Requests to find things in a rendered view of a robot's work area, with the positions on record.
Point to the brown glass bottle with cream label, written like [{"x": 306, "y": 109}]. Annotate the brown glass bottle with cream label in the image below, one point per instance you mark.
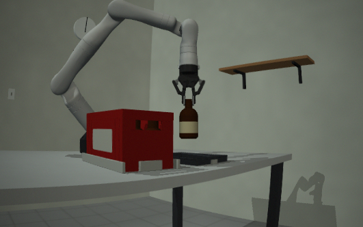
[{"x": 188, "y": 121}]

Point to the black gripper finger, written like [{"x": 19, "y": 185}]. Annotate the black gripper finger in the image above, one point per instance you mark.
[
  {"x": 175, "y": 83},
  {"x": 201, "y": 82}
]

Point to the red crate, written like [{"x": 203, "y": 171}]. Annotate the red crate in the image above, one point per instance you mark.
[{"x": 112, "y": 135}]

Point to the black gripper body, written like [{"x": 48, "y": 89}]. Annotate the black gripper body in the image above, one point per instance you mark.
[{"x": 188, "y": 71}]

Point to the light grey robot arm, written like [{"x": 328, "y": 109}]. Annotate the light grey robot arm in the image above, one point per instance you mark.
[{"x": 118, "y": 10}]

